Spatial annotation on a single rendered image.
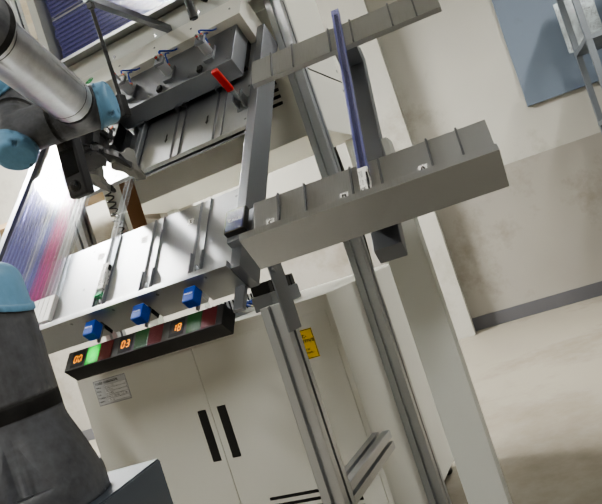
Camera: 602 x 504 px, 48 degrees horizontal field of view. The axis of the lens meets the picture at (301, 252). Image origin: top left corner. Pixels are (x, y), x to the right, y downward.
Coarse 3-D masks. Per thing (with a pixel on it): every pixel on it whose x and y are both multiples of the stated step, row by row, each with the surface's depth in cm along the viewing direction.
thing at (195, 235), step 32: (160, 224) 132; (192, 224) 126; (224, 224) 121; (96, 256) 136; (128, 256) 131; (160, 256) 125; (192, 256) 120; (224, 256) 116; (64, 288) 136; (96, 288) 128; (128, 288) 125
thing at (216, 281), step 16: (192, 272) 114; (208, 272) 112; (224, 272) 112; (160, 288) 116; (176, 288) 116; (208, 288) 116; (224, 288) 116; (112, 304) 120; (128, 304) 120; (160, 304) 120; (176, 304) 120; (64, 320) 125; (80, 320) 124; (112, 320) 124; (128, 320) 124; (48, 336) 129; (64, 336) 129; (80, 336) 128; (48, 352) 133
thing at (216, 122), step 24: (216, 96) 150; (168, 120) 155; (192, 120) 149; (216, 120) 144; (240, 120) 139; (144, 144) 154; (168, 144) 148; (192, 144) 143; (216, 144) 147; (48, 168) 172; (144, 168) 147; (96, 192) 153
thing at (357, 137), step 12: (336, 12) 120; (336, 24) 117; (336, 36) 115; (348, 60) 111; (348, 72) 107; (348, 84) 105; (348, 96) 103; (348, 108) 101; (360, 132) 97; (360, 144) 95; (360, 156) 94
